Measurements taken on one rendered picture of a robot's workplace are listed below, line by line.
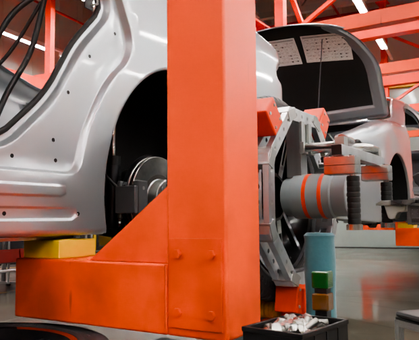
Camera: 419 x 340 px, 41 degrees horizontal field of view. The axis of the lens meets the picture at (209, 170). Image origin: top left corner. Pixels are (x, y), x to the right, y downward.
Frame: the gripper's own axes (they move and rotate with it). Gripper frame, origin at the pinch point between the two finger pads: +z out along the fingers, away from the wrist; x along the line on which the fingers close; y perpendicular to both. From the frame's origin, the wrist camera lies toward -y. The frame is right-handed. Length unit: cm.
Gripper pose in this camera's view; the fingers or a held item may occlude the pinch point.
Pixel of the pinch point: (381, 202)
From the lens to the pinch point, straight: 190.9
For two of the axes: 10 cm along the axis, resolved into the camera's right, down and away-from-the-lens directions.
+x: 5.3, 0.7, 8.5
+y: 0.1, 10.0, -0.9
